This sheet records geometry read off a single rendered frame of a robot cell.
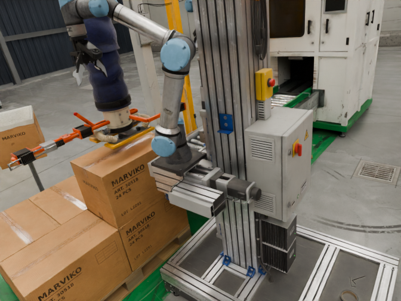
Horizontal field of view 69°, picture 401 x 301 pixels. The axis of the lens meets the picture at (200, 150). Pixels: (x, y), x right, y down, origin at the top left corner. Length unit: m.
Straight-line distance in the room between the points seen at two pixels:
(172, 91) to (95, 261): 1.22
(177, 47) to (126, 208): 1.17
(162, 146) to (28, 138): 2.05
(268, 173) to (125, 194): 0.97
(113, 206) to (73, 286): 0.51
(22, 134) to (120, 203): 1.53
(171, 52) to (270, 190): 0.78
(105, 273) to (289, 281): 1.16
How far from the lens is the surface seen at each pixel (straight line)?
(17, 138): 3.24
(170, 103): 1.30
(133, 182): 1.98
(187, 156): 1.56
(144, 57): 3.36
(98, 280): 2.14
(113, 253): 2.10
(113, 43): 1.86
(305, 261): 2.14
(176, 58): 1.22
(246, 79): 1.35
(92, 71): 1.88
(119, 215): 2.00
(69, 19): 1.42
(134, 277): 2.34
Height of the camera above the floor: 1.77
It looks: 26 degrees down
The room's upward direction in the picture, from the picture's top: 8 degrees counter-clockwise
